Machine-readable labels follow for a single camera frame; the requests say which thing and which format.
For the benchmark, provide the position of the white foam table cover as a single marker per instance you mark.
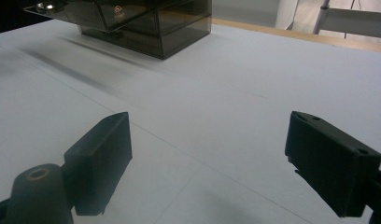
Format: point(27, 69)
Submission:
point(226, 99)

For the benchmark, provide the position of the white desk frame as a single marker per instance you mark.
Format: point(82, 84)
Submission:
point(356, 21)

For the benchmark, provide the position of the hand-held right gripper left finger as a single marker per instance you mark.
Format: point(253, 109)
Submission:
point(101, 161)

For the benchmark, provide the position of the smoky transparent drawer box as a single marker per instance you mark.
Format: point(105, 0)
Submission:
point(179, 34)

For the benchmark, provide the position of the white panel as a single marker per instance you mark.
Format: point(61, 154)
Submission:
point(241, 12)

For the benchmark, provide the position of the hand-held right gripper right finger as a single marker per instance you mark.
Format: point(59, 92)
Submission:
point(331, 161)

